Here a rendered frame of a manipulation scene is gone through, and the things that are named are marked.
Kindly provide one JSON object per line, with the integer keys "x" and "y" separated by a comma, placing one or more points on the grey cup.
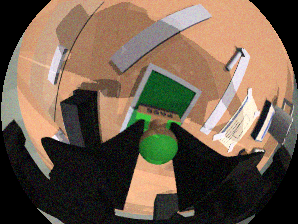
{"x": 281, "y": 124}

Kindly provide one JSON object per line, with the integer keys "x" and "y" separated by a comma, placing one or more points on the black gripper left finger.
{"x": 110, "y": 165}

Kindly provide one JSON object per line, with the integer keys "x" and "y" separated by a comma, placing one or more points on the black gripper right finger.
{"x": 200, "y": 171}

